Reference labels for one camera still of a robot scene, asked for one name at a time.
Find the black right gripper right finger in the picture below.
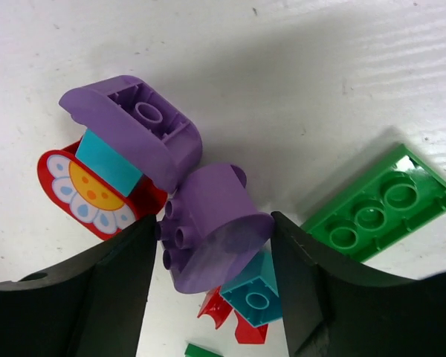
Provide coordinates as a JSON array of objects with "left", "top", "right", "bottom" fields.
[{"left": 271, "top": 212, "right": 446, "bottom": 356}]

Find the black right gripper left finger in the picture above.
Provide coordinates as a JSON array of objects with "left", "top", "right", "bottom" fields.
[{"left": 0, "top": 215, "right": 157, "bottom": 356}]

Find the purple round lego brick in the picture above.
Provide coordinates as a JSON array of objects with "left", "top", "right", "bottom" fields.
[{"left": 155, "top": 163, "right": 274, "bottom": 294}]

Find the purple curved lego brick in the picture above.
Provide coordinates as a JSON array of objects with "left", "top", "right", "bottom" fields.
[{"left": 59, "top": 75, "right": 203, "bottom": 193}]

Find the red flower lego brick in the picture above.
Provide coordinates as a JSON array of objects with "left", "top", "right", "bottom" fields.
[{"left": 37, "top": 141, "right": 167, "bottom": 240}]

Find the teal square lego brick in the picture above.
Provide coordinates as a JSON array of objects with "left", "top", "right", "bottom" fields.
[{"left": 220, "top": 250, "right": 282, "bottom": 327}]

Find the red slope lego piece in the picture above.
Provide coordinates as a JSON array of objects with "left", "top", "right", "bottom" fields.
[{"left": 234, "top": 311, "right": 268, "bottom": 345}]

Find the green stepped lego brick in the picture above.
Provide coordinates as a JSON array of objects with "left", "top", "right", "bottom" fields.
[{"left": 184, "top": 343, "right": 223, "bottom": 357}]

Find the red arch lego piece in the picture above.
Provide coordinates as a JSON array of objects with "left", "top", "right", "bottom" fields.
[{"left": 197, "top": 286, "right": 233, "bottom": 329}]

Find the green flat lego plate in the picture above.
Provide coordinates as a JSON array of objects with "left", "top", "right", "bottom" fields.
[{"left": 301, "top": 144, "right": 446, "bottom": 262}]

